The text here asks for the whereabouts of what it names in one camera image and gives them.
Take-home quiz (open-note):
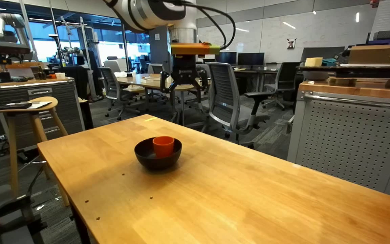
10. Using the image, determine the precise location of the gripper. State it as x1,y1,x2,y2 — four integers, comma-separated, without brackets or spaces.
160,55,210,99

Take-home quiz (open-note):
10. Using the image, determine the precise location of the orange cup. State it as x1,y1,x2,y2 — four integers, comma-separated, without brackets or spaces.
152,136,175,159

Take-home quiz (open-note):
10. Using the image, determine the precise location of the black bowl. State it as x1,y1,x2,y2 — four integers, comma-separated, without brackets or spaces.
134,137,183,171

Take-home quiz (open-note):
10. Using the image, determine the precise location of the grey mesh office chair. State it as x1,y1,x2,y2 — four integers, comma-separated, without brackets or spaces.
98,66,142,121
204,62,272,150

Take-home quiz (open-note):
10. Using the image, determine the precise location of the long wooden table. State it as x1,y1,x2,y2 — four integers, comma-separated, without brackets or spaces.
115,73,213,125

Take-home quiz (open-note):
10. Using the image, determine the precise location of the row of monitors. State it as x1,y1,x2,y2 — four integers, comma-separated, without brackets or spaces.
215,51,265,67

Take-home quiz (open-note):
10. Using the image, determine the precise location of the black office chair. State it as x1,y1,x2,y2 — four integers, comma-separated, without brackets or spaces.
261,61,301,111

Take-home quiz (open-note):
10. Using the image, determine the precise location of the grey drawer cabinet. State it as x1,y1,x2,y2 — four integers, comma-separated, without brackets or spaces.
0,78,86,150

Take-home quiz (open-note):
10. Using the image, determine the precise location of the large dark monitor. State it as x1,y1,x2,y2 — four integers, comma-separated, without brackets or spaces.
300,46,346,63

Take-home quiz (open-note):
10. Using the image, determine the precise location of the wooden stool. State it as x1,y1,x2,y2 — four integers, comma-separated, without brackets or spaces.
0,96,71,207

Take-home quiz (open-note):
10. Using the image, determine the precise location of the black tablet on papers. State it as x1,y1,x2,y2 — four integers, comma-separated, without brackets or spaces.
0,101,52,112

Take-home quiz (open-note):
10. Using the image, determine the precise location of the grey perforated cabinet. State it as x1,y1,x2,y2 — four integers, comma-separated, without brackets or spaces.
287,81,390,198

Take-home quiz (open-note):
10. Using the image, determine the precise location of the cardboard box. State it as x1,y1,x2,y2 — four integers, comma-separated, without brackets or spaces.
348,44,390,65

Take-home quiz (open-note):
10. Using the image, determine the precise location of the metal frame rig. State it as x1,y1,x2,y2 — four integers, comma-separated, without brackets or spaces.
47,16,98,99

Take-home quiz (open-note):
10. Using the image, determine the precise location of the black clamp with red handle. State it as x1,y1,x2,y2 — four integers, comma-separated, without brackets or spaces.
0,194,48,244

